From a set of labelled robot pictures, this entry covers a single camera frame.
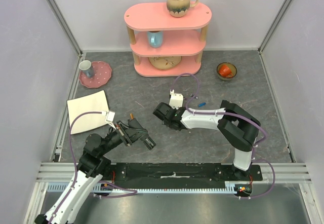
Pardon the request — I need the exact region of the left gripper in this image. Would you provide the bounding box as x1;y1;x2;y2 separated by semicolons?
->
98;120;147;156

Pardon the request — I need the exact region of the black remote control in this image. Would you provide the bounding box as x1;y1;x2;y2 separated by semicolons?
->
128;118;156;150

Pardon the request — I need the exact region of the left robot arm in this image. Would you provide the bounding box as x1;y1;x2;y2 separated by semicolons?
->
34;119;156;223

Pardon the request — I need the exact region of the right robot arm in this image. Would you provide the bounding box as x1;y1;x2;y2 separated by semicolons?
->
153;100;262;180

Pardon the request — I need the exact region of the cream square plate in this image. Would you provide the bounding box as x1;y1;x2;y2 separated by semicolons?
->
67;90;109;135

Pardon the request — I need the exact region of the beige floral plate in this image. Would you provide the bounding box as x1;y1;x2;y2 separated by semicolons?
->
148;56;182;70

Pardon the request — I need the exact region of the orange cup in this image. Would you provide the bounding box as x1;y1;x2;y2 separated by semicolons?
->
218;64;233;78

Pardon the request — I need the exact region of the pink dotted plate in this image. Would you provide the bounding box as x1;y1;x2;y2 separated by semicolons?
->
79;61;112;89

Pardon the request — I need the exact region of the brown patterned bowl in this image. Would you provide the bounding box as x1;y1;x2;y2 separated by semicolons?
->
216;62;237;81

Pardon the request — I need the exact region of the pink three-tier shelf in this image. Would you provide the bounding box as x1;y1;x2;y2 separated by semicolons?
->
124;3;212;77

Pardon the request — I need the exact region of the light blue mug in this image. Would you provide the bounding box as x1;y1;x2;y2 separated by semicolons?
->
147;31;163;48

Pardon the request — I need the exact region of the grey white mug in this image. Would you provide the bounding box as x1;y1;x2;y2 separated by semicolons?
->
78;60;95;78

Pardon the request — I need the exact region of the beige ceramic mug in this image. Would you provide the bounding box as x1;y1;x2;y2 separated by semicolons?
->
167;0;199;18

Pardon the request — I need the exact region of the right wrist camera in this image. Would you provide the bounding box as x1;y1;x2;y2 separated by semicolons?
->
169;89;184;109

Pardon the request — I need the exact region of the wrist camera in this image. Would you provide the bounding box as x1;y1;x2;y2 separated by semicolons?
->
169;89;184;109
101;110;116;129

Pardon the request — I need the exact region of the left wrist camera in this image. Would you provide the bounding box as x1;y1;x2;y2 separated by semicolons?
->
101;110;116;129

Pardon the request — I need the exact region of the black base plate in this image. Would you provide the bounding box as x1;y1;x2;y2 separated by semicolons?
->
102;163;263;189

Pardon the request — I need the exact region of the white cable duct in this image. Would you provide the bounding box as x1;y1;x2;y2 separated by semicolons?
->
46;182;252;194

